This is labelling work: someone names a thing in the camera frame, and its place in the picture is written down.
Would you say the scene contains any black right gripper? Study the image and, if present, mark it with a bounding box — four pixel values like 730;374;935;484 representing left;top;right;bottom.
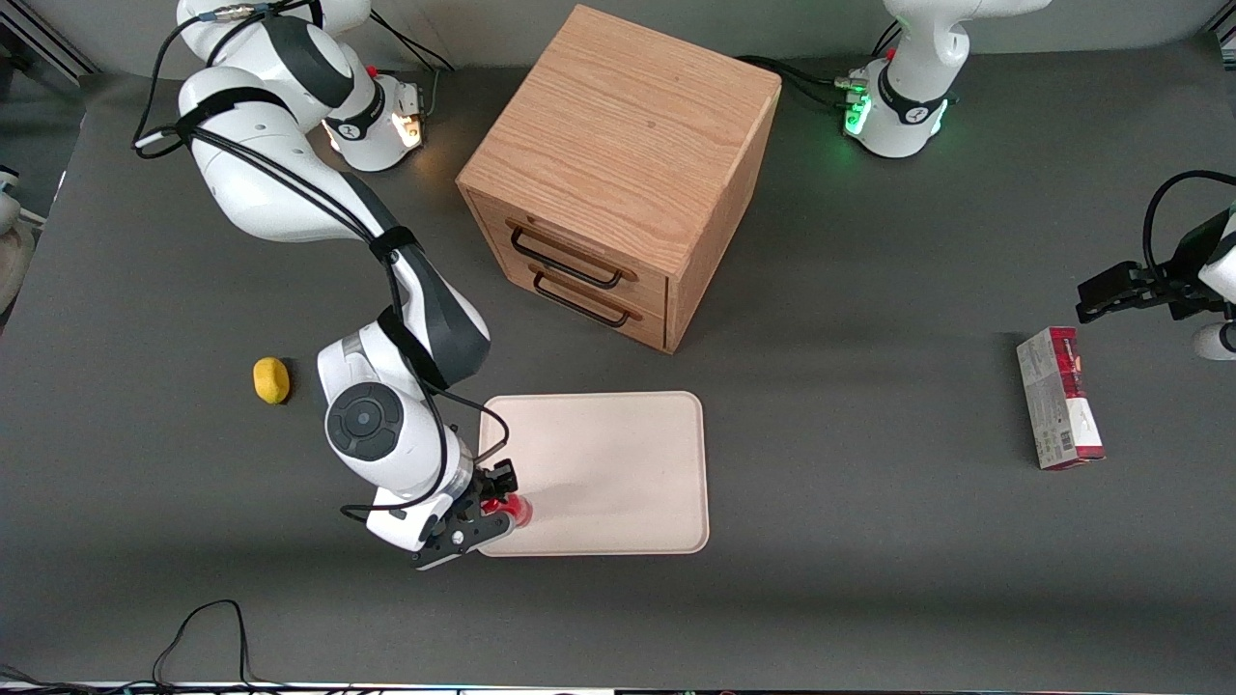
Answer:
411;459;520;572

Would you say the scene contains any beige rectangular tray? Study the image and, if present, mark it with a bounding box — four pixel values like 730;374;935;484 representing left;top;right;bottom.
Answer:
472;390;711;558

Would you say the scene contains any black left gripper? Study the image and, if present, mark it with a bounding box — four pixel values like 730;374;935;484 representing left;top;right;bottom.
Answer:
1076;214;1235;324

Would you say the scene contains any grey and red carton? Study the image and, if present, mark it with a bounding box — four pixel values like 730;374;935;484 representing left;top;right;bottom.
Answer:
1015;326;1108;472

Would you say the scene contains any black left arm base cable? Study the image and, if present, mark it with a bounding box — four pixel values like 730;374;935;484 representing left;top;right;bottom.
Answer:
738;17;905;113

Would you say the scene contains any black arm base cable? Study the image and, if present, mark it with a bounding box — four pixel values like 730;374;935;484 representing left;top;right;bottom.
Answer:
367;10;457;124
738;17;905;113

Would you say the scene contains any aluminium frame rail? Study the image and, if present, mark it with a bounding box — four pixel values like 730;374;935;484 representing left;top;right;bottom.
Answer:
0;14;100;78

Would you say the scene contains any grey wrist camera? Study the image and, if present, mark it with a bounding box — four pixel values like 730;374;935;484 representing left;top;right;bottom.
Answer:
1192;322;1236;362
365;486;447;553

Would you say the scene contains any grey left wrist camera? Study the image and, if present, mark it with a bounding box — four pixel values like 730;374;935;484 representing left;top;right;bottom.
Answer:
1192;322;1236;362

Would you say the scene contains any yellow lemon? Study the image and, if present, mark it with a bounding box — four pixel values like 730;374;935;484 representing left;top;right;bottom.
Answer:
252;356;292;406

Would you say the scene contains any wooden drawer cabinet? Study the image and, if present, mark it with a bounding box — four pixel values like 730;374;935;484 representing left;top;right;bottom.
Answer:
456;4;783;355

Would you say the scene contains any red coke bottle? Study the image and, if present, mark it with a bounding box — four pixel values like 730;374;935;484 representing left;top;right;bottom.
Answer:
482;493;534;529

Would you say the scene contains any long black drawer handle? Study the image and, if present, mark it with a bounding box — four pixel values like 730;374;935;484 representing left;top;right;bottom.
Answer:
508;224;625;291

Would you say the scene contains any thin black looped floor cable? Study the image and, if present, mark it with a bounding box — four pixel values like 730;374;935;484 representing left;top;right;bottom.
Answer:
0;599;360;695

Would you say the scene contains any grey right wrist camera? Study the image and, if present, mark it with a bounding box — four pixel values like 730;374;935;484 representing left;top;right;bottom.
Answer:
365;486;447;553

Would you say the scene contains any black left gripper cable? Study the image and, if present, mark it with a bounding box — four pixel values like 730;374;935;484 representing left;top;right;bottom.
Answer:
1142;170;1236;281

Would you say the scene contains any short black drawer handle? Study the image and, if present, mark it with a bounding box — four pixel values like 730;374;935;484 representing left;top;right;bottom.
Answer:
532;271;632;329

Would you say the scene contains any black right arm base cable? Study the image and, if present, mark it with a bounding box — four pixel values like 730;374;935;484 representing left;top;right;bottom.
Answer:
367;10;457;124

